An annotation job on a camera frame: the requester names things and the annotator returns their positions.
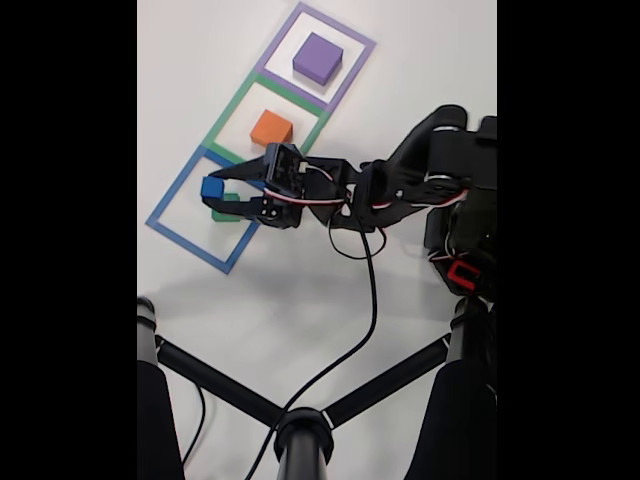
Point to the black tripod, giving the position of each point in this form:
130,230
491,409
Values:
302,450

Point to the green square frame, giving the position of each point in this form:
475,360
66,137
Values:
231,109

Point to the small blue cube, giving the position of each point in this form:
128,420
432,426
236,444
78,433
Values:
212,187

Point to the green cube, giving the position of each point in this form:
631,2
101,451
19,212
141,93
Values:
222,216

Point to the blue square frame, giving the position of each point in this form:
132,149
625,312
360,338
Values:
175,200

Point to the purple square frame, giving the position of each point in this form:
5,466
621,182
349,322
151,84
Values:
292,89

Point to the red table clamp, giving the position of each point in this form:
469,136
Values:
459,272

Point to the orange cube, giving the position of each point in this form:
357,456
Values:
270,127

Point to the large purple cube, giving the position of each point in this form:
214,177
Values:
317,57

